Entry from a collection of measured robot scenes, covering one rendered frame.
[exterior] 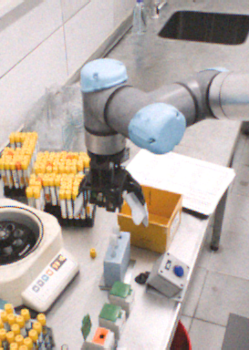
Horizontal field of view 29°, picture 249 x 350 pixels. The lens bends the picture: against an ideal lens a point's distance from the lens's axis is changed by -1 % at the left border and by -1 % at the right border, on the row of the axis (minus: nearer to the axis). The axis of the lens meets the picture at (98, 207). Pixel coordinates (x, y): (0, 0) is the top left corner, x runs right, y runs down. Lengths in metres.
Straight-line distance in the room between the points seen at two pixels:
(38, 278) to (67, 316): 0.11
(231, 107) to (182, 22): 2.05
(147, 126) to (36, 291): 0.54
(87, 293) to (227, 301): 1.22
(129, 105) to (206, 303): 1.62
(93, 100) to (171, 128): 0.14
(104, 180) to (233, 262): 1.63
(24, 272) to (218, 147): 0.83
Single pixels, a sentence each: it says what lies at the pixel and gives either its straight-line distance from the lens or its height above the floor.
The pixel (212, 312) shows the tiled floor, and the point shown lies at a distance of 2.23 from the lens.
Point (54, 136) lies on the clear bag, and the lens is 1.50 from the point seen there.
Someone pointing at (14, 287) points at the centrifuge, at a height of 0.96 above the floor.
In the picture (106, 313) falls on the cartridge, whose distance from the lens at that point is 1.03.
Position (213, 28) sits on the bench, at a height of 0.79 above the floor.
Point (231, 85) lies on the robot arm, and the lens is 0.75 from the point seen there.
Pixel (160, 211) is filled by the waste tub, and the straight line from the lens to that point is 1.31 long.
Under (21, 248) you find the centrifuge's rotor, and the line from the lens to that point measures 1.12.
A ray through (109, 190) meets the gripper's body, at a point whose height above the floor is 1.22.
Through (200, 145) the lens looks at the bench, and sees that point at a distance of 1.62.
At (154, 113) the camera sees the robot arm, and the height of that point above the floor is 1.42.
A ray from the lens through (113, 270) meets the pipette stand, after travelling 1.10.
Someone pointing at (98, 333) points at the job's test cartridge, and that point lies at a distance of 0.99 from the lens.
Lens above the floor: 1.77
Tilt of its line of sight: 41 degrees down
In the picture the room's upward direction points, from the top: 3 degrees counter-clockwise
